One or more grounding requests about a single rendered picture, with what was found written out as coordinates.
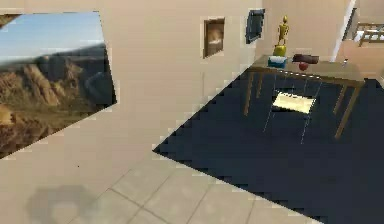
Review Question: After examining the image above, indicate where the wooden bed frame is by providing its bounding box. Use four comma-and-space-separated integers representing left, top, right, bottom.
355, 22, 384, 48

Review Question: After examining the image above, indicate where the large window with landscape view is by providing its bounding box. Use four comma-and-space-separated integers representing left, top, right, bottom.
0, 11, 118, 160

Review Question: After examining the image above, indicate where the blue and white box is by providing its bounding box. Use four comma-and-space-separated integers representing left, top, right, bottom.
267, 55, 288, 69

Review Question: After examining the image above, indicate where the dark blue framed picture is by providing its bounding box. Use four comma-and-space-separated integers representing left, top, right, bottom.
245, 8, 266, 45

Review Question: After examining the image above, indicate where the gold figure statue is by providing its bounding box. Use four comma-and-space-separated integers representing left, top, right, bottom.
272, 15, 290, 58

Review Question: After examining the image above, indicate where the dark red flat object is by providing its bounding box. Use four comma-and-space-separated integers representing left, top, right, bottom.
292, 53, 320, 65

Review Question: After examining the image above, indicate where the chair with pale yellow seat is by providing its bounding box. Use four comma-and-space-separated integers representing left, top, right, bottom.
262, 73, 324, 146

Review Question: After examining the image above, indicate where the brown framed picture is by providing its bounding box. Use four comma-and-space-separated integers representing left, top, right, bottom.
203, 17, 226, 59

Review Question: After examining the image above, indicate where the wooden table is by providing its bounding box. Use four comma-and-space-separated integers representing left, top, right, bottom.
242, 54, 366, 140

